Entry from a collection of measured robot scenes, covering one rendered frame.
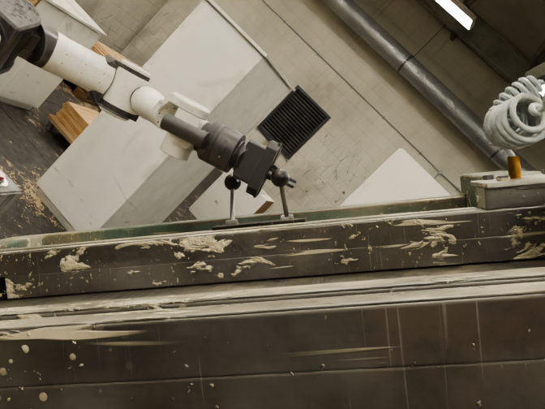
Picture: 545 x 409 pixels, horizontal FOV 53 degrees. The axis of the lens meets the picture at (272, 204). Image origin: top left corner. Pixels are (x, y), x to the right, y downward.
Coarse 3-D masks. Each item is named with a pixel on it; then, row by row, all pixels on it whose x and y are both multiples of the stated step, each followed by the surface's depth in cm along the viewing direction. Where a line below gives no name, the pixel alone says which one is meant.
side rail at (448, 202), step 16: (320, 208) 141; (336, 208) 136; (352, 208) 135; (368, 208) 135; (384, 208) 134; (400, 208) 134; (416, 208) 133; (432, 208) 132; (448, 208) 132; (160, 224) 143; (176, 224) 142; (192, 224) 141; (208, 224) 140; (224, 224) 140; (48, 240) 147; (64, 240) 146; (80, 240) 146; (96, 240) 145
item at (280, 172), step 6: (276, 174) 109; (282, 174) 108; (288, 174) 110; (276, 180) 109; (282, 180) 109; (288, 180) 110; (282, 186) 110; (282, 192) 112; (282, 198) 112; (282, 204) 114; (282, 216) 115; (288, 216) 115
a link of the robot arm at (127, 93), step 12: (120, 72) 127; (120, 84) 127; (132, 84) 128; (144, 84) 129; (108, 96) 128; (120, 96) 128; (132, 96) 127; (144, 96) 124; (156, 96) 123; (108, 108) 128; (120, 108) 128; (132, 108) 128; (144, 108) 123; (132, 120) 132
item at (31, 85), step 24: (48, 0) 394; (72, 0) 471; (48, 24) 415; (72, 24) 433; (96, 24) 469; (24, 72) 436; (48, 72) 456; (0, 96) 441; (24, 96) 457; (48, 96) 479
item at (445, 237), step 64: (512, 128) 72; (512, 192) 72; (0, 256) 82; (64, 256) 81; (128, 256) 79; (192, 256) 78; (256, 256) 77; (320, 256) 75; (384, 256) 74; (448, 256) 73; (512, 256) 72
